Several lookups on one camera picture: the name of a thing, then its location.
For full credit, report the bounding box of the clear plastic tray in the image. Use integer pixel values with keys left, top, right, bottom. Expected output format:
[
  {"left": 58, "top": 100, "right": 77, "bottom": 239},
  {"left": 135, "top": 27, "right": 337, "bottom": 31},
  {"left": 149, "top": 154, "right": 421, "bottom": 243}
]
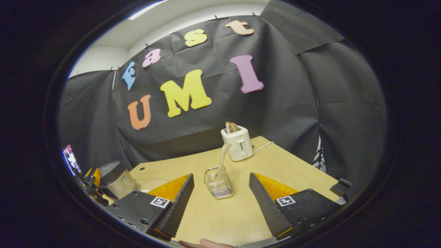
[{"left": 133, "top": 178, "right": 169, "bottom": 193}]

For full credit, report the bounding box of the wooden spoon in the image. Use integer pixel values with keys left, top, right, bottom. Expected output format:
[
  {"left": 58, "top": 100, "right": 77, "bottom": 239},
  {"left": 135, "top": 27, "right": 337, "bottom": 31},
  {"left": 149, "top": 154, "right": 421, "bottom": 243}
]
[{"left": 214, "top": 143, "right": 232, "bottom": 183}]

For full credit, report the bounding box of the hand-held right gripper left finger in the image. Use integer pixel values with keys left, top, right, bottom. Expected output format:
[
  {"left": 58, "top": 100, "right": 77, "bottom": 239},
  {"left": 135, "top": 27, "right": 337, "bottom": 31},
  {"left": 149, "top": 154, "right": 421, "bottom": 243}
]
[{"left": 105, "top": 173, "right": 195, "bottom": 241}]

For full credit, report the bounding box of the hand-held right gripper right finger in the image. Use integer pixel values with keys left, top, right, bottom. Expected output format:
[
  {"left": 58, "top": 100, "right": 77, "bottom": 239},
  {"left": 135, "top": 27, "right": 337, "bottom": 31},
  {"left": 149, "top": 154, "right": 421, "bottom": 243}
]
[{"left": 249, "top": 172, "right": 341, "bottom": 240}]

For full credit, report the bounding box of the white toaster cable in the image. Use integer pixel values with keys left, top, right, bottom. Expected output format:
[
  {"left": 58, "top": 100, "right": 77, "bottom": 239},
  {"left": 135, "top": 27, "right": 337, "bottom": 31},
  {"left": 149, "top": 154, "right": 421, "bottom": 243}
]
[{"left": 253, "top": 141, "right": 274, "bottom": 153}]

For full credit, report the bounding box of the white toaster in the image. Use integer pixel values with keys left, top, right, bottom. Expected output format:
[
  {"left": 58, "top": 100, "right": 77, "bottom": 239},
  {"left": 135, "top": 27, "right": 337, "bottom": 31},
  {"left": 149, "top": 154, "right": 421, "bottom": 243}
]
[{"left": 221, "top": 125, "right": 254, "bottom": 162}]

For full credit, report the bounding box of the black tripod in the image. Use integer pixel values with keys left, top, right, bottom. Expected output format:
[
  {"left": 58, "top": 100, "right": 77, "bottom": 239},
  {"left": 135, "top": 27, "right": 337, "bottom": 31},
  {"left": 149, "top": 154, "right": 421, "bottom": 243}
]
[{"left": 312, "top": 146, "right": 326, "bottom": 171}]

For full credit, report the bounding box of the metal wire chopstick holder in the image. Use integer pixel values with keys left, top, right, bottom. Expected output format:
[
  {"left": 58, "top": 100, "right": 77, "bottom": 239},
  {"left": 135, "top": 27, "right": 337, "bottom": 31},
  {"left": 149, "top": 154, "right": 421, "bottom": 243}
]
[{"left": 204, "top": 166, "right": 234, "bottom": 199}]

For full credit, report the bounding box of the silver black rice cooker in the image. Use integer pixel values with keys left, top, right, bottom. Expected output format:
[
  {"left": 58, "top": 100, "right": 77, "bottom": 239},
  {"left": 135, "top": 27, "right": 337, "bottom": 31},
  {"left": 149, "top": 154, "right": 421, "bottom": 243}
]
[{"left": 98, "top": 161, "right": 136, "bottom": 200}]

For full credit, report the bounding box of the black plastic block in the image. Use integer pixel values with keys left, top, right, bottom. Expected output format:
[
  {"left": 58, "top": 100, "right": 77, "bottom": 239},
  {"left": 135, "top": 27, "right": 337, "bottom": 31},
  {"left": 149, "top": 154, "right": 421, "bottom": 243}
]
[{"left": 330, "top": 178, "right": 352, "bottom": 197}]

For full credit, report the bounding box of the computer monitor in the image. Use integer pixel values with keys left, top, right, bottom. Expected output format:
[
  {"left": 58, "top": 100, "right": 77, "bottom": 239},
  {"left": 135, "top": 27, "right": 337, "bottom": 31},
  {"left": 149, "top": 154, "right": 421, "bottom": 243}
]
[{"left": 63, "top": 145, "right": 82, "bottom": 176}]

